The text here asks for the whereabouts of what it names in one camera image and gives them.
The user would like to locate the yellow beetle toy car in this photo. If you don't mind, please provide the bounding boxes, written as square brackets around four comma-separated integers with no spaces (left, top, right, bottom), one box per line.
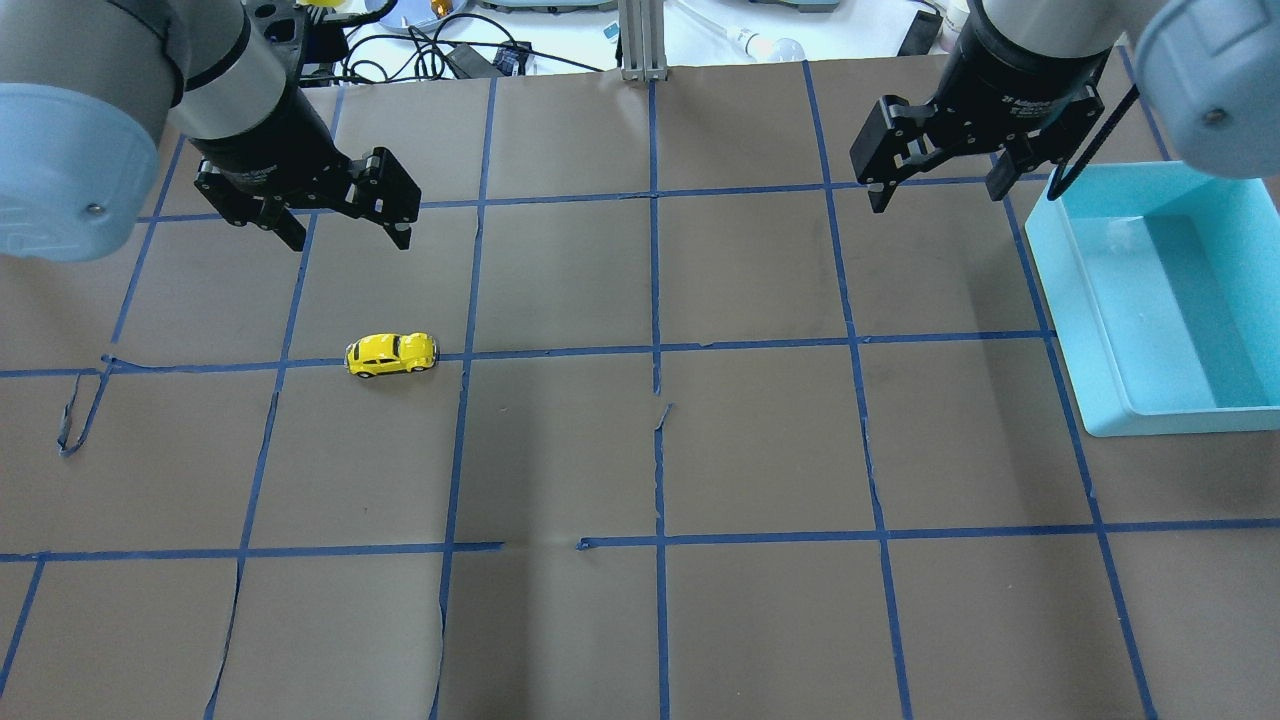
[344,332,438,379]

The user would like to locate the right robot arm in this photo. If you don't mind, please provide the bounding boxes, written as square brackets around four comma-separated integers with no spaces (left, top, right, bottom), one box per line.
[849,1,1279,213]

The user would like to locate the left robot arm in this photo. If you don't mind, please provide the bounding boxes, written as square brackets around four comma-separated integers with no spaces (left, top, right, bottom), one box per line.
[1,1,421,263]

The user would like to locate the light blue plastic bin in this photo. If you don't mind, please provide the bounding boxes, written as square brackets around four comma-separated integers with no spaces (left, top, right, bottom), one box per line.
[1025,161,1279,437]

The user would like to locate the black power adapter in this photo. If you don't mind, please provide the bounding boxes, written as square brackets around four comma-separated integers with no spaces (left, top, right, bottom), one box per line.
[444,41,532,79]

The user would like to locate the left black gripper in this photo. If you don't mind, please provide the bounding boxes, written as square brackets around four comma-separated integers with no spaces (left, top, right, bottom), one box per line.
[191,81,422,252]

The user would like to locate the aluminium frame post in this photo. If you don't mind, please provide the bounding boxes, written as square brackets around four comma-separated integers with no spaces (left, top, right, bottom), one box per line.
[617,0,669,83]

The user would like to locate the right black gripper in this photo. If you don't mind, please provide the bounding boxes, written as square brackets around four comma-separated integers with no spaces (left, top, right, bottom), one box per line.
[850,20,1106,214]

